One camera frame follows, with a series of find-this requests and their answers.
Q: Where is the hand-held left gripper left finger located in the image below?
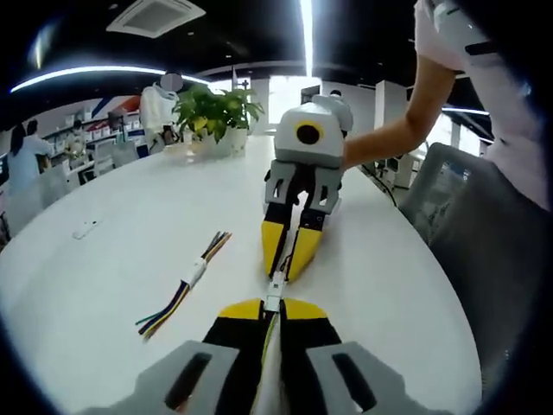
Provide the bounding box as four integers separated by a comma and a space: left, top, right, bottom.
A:
81, 297, 264, 415

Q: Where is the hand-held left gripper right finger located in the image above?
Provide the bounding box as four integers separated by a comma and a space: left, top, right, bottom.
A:
278, 297, 453, 415

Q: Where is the white plant pot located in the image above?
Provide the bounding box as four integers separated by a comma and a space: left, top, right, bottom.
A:
223, 127, 251, 157

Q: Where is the straight ceiling light strip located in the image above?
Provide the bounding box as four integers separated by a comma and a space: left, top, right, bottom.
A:
299, 0, 315, 80

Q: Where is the green potted plant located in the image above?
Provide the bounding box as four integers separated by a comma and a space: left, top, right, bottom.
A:
171, 83, 265, 144

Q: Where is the clear glass bowl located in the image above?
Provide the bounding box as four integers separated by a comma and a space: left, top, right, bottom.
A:
162, 138, 231, 164

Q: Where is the grey mesh office chair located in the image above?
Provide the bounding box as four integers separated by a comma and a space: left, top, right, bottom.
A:
397, 141, 553, 390

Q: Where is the white worn device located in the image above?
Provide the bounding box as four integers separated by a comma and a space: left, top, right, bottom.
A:
433, 0, 494, 56

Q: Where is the white office chair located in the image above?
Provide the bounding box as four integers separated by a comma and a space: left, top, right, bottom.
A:
92, 140, 115, 177

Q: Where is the shelf of white boxes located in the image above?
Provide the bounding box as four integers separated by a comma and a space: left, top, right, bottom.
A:
41, 103, 144, 146

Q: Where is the ceiling air vent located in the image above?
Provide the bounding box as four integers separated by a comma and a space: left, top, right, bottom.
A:
105, 0, 207, 40

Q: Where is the curved ceiling light strip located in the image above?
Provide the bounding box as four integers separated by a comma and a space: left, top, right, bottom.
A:
10, 65, 209, 94

